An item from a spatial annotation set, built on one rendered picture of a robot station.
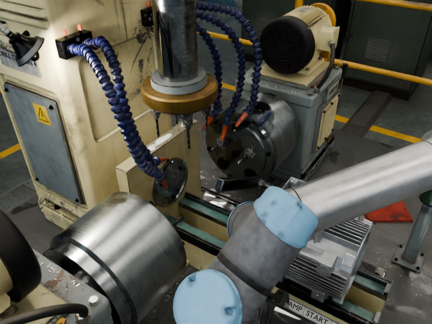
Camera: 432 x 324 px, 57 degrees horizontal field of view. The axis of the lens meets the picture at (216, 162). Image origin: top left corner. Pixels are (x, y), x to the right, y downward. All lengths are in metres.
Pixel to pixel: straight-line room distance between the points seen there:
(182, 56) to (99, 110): 0.29
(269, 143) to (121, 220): 0.51
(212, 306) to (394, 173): 0.34
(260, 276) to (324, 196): 0.19
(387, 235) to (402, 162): 0.76
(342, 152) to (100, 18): 1.10
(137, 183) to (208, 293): 0.63
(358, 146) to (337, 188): 1.17
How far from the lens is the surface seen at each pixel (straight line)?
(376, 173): 0.63
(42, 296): 0.74
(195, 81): 0.90
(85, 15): 0.97
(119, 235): 0.81
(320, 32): 1.42
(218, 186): 0.93
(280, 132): 1.20
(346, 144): 1.77
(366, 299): 1.10
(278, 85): 1.36
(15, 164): 3.31
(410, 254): 1.30
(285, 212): 0.45
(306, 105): 1.31
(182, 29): 0.86
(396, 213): 1.47
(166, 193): 1.14
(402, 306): 1.22
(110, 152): 1.11
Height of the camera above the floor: 1.73
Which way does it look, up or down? 36 degrees down
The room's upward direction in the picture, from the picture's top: 1 degrees counter-clockwise
